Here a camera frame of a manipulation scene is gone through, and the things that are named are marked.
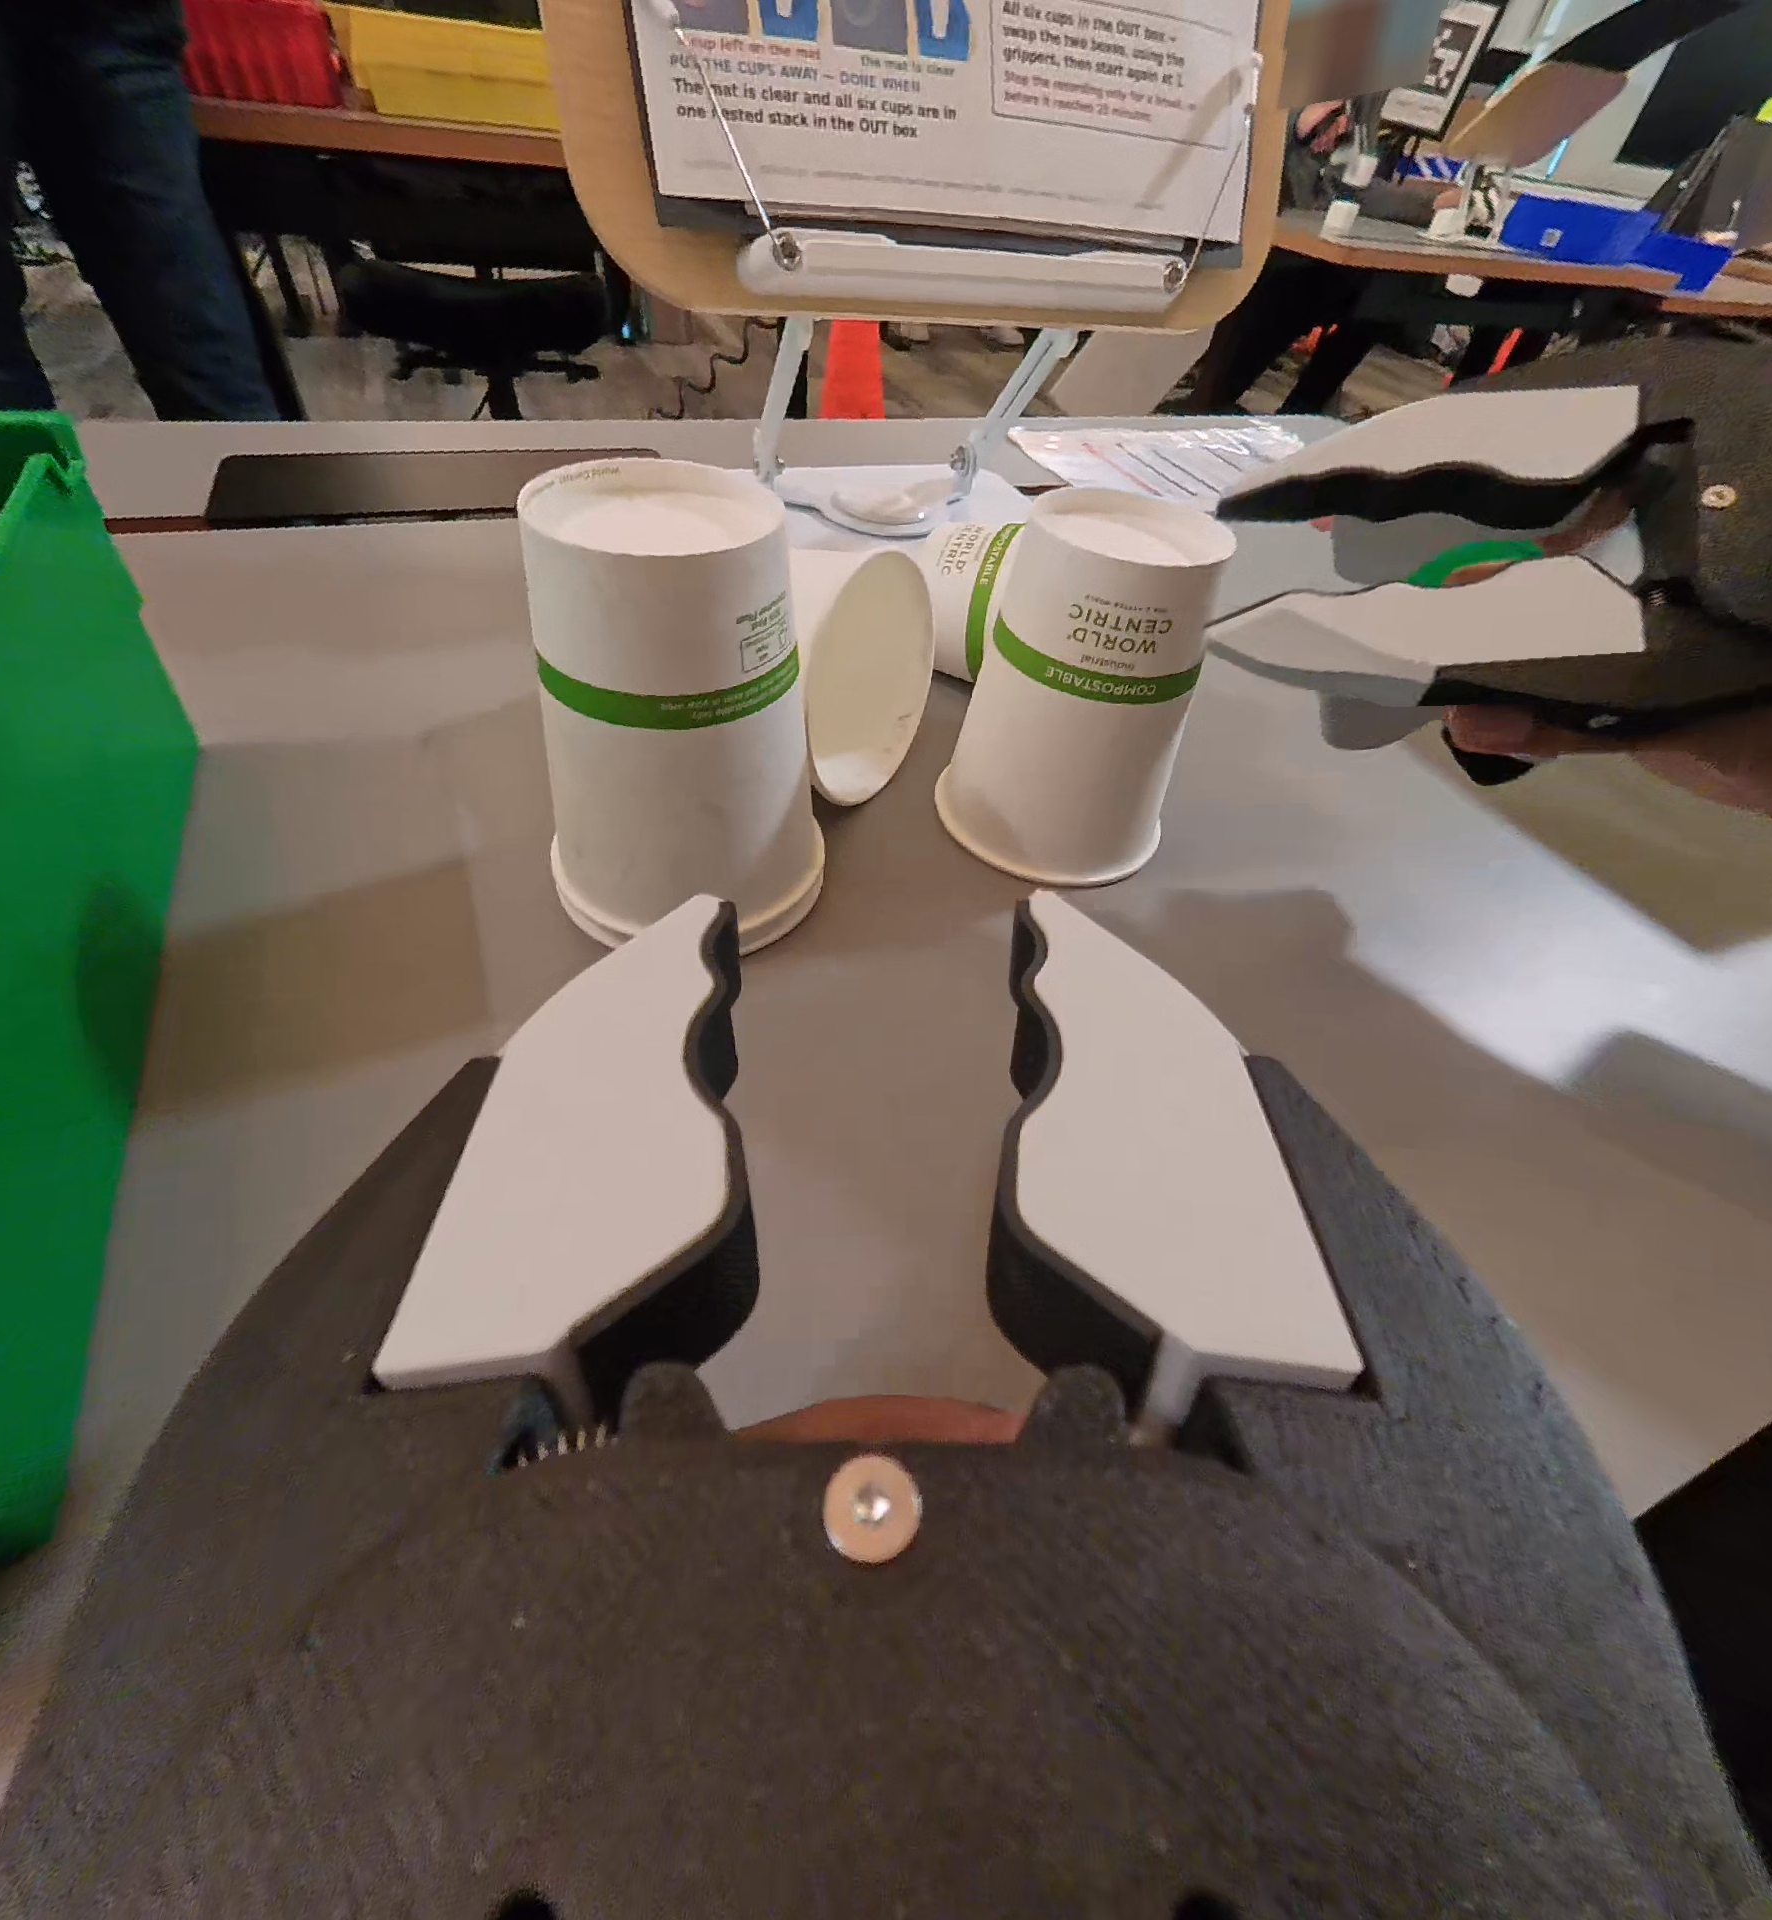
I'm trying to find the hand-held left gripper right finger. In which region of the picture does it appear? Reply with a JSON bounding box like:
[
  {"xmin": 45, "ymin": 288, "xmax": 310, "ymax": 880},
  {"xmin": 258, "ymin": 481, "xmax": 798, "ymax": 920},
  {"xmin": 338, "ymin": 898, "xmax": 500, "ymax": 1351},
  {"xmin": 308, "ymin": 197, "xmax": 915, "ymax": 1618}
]
[{"xmin": 986, "ymin": 892, "xmax": 1368, "ymax": 1445}]

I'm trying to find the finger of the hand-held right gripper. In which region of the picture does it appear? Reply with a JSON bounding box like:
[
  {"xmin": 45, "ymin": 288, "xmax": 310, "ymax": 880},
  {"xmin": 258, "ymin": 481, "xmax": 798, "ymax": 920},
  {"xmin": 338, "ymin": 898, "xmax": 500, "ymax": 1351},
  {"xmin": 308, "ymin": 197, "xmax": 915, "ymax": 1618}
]
[
  {"xmin": 1214, "ymin": 386, "xmax": 1650, "ymax": 531},
  {"xmin": 1205, "ymin": 555, "xmax": 1650, "ymax": 752}
]

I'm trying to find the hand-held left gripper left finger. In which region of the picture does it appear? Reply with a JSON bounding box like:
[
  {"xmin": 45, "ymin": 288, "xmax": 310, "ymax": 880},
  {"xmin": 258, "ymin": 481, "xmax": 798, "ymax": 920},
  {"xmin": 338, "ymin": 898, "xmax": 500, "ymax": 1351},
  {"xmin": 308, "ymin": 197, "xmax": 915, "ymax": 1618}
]
[{"xmin": 371, "ymin": 894, "xmax": 761, "ymax": 1427}]

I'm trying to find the white paper cup green band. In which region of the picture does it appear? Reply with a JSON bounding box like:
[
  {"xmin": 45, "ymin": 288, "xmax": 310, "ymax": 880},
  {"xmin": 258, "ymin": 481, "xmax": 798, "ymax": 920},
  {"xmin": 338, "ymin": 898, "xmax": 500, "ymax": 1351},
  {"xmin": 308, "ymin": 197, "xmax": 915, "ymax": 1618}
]
[
  {"xmin": 934, "ymin": 484, "xmax": 1236, "ymax": 891},
  {"xmin": 804, "ymin": 514, "xmax": 1034, "ymax": 809},
  {"xmin": 516, "ymin": 455, "xmax": 832, "ymax": 957}
]

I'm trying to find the green plastic bin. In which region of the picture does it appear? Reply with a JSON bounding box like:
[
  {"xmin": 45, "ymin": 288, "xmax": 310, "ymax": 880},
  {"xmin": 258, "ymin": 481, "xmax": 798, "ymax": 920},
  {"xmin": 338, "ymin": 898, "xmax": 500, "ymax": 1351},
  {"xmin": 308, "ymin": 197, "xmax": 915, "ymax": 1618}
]
[{"xmin": 0, "ymin": 408, "xmax": 203, "ymax": 1653}]

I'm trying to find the grey desk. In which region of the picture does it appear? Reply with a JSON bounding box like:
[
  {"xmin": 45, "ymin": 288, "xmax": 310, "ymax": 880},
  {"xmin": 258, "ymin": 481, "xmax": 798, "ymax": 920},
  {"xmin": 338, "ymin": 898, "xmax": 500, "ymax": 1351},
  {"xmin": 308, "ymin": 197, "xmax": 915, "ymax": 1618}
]
[{"xmin": 0, "ymin": 418, "xmax": 1772, "ymax": 1920}]

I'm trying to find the person's right hand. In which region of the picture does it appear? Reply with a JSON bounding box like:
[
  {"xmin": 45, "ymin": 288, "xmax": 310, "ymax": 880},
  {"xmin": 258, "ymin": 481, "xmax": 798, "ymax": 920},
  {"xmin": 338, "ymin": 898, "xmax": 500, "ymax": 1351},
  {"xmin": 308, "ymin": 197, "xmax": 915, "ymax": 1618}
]
[{"xmin": 1444, "ymin": 683, "xmax": 1772, "ymax": 842}]

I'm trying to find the blue plastic bin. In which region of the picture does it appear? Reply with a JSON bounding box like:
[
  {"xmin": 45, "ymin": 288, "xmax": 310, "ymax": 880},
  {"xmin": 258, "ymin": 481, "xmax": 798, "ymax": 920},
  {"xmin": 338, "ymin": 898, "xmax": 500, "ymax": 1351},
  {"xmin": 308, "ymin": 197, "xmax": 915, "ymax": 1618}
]
[{"xmin": 1498, "ymin": 189, "xmax": 1735, "ymax": 293}]

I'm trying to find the laminated paper sheet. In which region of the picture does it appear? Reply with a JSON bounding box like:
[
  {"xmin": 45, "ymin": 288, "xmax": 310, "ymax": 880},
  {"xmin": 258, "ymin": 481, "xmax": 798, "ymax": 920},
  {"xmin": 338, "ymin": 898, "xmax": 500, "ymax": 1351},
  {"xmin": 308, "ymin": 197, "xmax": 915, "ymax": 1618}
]
[{"xmin": 1006, "ymin": 418, "xmax": 1309, "ymax": 505}]

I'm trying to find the white board stand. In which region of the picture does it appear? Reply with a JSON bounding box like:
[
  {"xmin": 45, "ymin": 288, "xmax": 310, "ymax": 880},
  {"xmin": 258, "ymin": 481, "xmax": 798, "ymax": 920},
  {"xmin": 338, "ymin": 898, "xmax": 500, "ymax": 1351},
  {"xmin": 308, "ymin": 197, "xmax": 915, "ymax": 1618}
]
[{"xmin": 737, "ymin": 225, "xmax": 1195, "ymax": 542}]

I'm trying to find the orange traffic cone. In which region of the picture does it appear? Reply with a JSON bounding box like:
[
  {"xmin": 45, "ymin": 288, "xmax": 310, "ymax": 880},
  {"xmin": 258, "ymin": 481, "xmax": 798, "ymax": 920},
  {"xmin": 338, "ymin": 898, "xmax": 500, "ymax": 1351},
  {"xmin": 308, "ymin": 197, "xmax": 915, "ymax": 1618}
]
[{"xmin": 819, "ymin": 317, "xmax": 889, "ymax": 421}]

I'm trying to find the printed instruction board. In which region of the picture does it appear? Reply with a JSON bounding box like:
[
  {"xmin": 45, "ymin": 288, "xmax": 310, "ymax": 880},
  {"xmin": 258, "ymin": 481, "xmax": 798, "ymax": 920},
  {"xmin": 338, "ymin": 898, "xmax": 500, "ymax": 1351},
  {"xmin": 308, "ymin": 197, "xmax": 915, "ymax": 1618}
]
[{"xmin": 538, "ymin": 0, "xmax": 1294, "ymax": 325}]

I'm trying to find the black office chair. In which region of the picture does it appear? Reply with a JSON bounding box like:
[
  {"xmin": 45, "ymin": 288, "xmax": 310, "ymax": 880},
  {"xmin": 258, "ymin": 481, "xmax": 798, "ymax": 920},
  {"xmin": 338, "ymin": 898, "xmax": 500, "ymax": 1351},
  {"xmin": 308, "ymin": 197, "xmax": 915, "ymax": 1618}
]
[{"xmin": 338, "ymin": 247, "xmax": 611, "ymax": 421}]

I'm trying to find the yellow plastic bin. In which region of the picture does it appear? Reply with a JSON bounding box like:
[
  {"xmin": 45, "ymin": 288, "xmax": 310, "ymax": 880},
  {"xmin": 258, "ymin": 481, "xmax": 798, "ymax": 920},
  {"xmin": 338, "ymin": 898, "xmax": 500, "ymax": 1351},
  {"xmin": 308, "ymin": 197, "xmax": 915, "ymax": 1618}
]
[{"xmin": 323, "ymin": 0, "xmax": 566, "ymax": 134}]

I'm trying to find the red plastic bin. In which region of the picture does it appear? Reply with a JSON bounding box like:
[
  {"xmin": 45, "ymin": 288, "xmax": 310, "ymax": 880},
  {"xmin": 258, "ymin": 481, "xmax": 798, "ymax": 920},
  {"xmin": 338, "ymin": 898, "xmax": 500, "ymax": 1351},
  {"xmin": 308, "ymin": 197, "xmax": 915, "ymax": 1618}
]
[{"xmin": 179, "ymin": 0, "xmax": 349, "ymax": 110}]

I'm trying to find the wire page holder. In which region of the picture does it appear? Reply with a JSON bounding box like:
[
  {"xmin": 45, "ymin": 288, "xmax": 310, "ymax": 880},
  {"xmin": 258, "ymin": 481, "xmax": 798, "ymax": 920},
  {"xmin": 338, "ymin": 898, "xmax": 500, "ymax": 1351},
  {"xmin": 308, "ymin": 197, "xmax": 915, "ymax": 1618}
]
[
  {"xmin": 644, "ymin": 0, "xmax": 811, "ymax": 275},
  {"xmin": 1164, "ymin": 45, "xmax": 1266, "ymax": 290}
]

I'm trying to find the dark desk cable flap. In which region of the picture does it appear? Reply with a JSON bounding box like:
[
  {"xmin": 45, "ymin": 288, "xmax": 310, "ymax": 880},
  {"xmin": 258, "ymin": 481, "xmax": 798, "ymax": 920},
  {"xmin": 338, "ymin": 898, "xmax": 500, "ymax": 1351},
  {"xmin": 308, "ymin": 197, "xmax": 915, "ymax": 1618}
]
[{"xmin": 203, "ymin": 447, "xmax": 663, "ymax": 531}]

